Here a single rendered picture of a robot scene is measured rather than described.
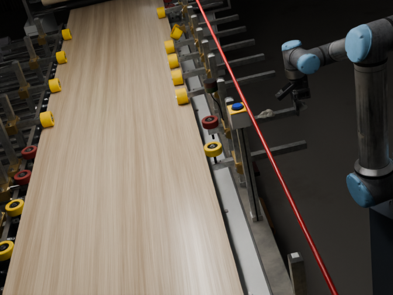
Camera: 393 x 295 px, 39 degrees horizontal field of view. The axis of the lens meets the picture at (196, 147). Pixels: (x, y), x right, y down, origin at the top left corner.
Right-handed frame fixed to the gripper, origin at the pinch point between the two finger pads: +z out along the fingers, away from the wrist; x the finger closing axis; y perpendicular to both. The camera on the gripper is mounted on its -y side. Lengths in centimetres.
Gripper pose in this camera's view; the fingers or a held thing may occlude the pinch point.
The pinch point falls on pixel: (296, 113)
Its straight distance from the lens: 279.1
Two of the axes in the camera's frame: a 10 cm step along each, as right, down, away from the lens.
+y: 9.7, -2.4, 0.0
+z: 2.1, 8.4, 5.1
